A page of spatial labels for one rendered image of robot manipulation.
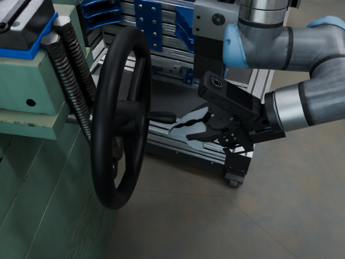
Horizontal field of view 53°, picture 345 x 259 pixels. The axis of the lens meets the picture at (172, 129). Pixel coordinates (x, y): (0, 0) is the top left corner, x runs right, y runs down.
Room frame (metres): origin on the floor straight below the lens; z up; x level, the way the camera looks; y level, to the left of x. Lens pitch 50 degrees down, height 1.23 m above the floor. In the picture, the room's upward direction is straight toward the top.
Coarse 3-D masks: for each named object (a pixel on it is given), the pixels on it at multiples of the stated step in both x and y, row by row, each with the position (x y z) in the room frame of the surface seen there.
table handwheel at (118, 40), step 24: (120, 48) 0.36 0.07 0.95; (144, 48) 0.47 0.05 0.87; (120, 72) 0.33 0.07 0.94; (144, 72) 0.48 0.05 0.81; (96, 96) 0.30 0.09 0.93; (144, 96) 0.47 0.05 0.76; (72, 120) 0.36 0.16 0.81; (96, 120) 0.27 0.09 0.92; (120, 120) 0.32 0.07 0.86; (144, 120) 0.38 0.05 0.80; (96, 144) 0.25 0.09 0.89; (144, 144) 0.41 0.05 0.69; (96, 168) 0.24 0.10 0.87; (96, 192) 0.23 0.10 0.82; (120, 192) 0.27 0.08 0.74
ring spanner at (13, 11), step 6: (18, 0) 0.39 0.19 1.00; (24, 0) 0.39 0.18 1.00; (18, 6) 0.38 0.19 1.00; (12, 12) 0.36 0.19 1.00; (6, 18) 0.35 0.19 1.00; (12, 18) 0.36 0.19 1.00; (0, 24) 0.34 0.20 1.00; (6, 24) 0.34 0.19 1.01; (0, 30) 0.33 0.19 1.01; (6, 30) 0.33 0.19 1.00
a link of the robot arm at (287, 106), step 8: (280, 88) 0.42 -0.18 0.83; (288, 88) 0.41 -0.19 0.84; (296, 88) 0.40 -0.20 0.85; (280, 96) 0.40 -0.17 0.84; (288, 96) 0.39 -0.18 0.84; (296, 96) 0.38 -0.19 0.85; (280, 104) 0.38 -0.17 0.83; (288, 104) 0.38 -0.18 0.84; (296, 104) 0.37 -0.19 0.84; (280, 112) 0.37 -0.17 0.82; (288, 112) 0.37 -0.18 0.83; (296, 112) 0.37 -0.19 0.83; (280, 120) 0.36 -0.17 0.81; (288, 120) 0.36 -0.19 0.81; (296, 120) 0.36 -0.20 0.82; (304, 120) 0.36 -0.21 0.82; (288, 128) 0.36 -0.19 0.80; (296, 128) 0.36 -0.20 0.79
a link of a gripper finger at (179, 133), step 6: (186, 126) 0.42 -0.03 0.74; (192, 126) 0.41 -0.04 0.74; (198, 126) 0.40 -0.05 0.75; (204, 126) 0.40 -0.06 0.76; (174, 132) 0.41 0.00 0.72; (180, 132) 0.41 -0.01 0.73; (186, 132) 0.40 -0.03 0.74; (192, 132) 0.40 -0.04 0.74; (198, 132) 0.39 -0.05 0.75; (174, 138) 0.41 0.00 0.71; (180, 138) 0.40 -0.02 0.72; (186, 138) 0.39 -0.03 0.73; (192, 144) 0.40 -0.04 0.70; (198, 144) 0.40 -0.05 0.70
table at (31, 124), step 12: (60, 0) 0.61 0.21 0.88; (72, 0) 0.66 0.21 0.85; (60, 108) 0.34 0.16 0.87; (0, 120) 0.31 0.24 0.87; (12, 120) 0.31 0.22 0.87; (24, 120) 0.31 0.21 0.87; (36, 120) 0.31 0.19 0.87; (48, 120) 0.31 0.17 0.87; (60, 120) 0.32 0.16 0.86; (0, 132) 0.31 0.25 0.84; (12, 132) 0.31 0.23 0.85; (24, 132) 0.31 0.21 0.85; (36, 132) 0.30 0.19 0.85; (48, 132) 0.30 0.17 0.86; (60, 132) 0.31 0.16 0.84
